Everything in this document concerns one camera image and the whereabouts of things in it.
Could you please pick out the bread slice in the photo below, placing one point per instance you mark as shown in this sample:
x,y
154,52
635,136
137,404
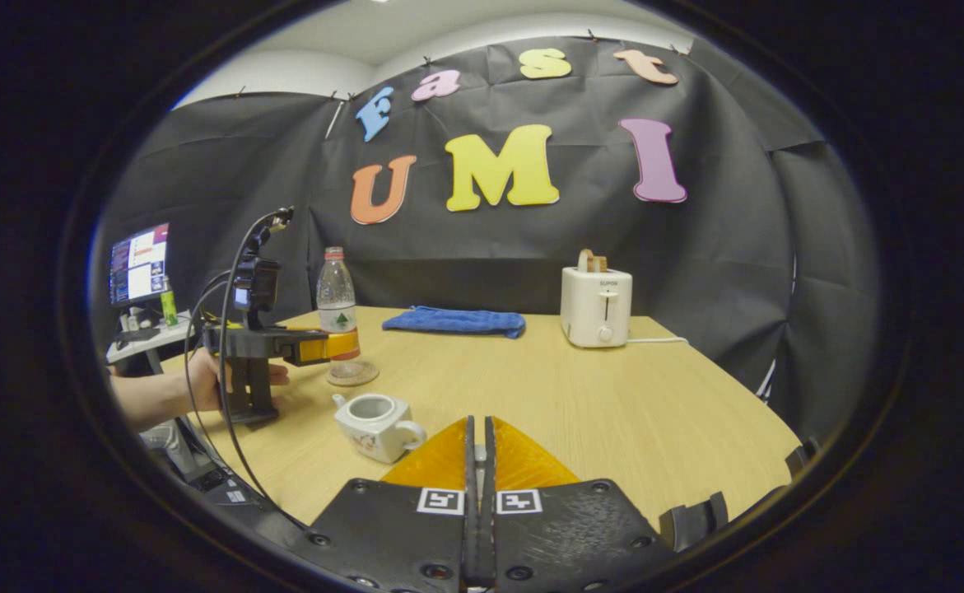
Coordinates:
x,y
591,262

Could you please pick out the white ceramic teacup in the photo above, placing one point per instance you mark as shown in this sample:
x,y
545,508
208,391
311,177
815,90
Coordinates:
x,y
374,436

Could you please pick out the green bottle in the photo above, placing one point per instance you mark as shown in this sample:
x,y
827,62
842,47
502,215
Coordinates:
x,y
169,309

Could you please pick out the white teacup lid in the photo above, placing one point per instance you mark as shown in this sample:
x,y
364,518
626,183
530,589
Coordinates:
x,y
480,453

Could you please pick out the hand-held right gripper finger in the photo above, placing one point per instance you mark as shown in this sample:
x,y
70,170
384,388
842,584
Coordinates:
x,y
488,527
471,527

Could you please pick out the round wooden coaster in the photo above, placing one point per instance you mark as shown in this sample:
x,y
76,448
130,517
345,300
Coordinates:
x,y
369,375

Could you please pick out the blue cloth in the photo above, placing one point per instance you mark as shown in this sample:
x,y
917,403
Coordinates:
x,y
457,321

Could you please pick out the computer monitor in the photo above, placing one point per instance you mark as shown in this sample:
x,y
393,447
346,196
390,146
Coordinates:
x,y
140,263

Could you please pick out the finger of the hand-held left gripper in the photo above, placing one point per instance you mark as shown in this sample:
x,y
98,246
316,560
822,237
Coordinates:
x,y
317,350

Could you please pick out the thin white pole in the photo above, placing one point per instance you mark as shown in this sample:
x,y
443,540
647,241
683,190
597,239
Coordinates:
x,y
335,119

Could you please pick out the white side table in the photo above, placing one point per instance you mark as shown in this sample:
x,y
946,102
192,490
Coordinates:
x,y
165,333

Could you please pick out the black box with white label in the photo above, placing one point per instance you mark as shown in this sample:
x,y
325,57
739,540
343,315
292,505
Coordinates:
x,y
222,486

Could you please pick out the clear plastic water bottle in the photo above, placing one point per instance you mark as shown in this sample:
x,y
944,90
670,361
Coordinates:
x,y
337,313

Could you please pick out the white toaster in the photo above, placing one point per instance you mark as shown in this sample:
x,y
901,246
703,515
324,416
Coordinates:
x,y
593,313

